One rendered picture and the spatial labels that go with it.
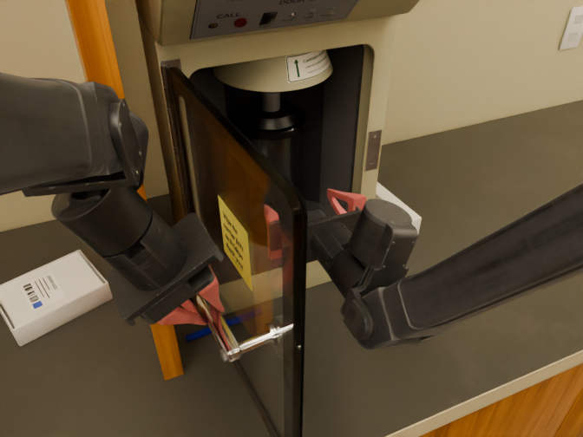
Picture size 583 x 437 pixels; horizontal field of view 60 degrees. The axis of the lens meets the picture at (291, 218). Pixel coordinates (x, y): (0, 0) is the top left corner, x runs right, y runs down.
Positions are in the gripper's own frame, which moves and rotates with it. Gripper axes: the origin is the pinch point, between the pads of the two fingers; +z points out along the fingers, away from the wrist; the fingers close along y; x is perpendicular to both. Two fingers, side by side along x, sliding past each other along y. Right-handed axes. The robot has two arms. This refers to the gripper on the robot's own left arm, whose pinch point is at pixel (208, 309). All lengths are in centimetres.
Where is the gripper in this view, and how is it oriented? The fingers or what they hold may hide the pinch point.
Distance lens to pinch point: 53.7
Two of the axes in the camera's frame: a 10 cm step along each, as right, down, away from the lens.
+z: 3.7, 6.0, 7.1
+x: 4.6, 5.4, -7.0
